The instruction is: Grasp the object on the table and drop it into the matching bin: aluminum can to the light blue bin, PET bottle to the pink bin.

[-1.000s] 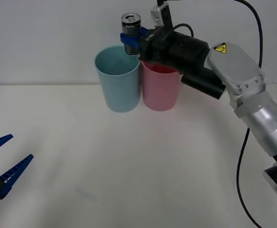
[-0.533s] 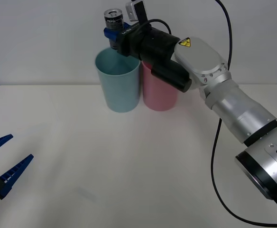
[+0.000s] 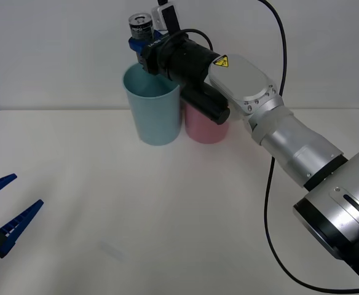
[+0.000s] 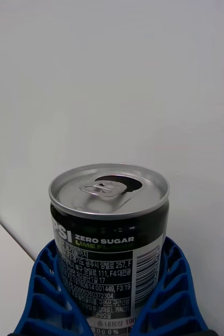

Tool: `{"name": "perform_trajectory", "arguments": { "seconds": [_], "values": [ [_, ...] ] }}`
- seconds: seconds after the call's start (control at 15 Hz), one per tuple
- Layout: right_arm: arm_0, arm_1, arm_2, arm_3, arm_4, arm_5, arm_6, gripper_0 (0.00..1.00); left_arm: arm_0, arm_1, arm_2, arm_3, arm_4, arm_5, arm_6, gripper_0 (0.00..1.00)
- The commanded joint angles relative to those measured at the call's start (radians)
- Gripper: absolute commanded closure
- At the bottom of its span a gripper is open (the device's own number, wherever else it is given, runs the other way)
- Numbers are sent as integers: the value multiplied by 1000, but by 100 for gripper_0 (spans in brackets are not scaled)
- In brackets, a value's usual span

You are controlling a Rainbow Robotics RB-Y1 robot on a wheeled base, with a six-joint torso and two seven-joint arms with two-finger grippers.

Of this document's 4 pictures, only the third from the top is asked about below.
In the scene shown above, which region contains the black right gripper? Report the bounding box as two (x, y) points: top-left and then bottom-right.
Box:
(128, 28), (172, 77)

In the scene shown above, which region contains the grey drink can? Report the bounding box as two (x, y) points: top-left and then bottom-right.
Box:
(127, 13), (154, 47)

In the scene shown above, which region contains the pale blue plastic bin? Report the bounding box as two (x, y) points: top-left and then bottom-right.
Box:
(122, 63), (182, 146)

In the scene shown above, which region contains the pink plastic bin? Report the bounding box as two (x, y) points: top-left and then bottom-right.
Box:
(184, 103), (230, 144)

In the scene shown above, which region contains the pale grey right wrist camera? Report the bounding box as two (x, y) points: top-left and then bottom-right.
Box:
(151, 0), (182, 33)

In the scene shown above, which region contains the short black looped cable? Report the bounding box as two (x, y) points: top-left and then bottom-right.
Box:
(161, 28), (213, 52)

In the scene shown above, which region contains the long black cable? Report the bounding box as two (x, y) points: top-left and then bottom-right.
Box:
(257, 0), (359, 294)

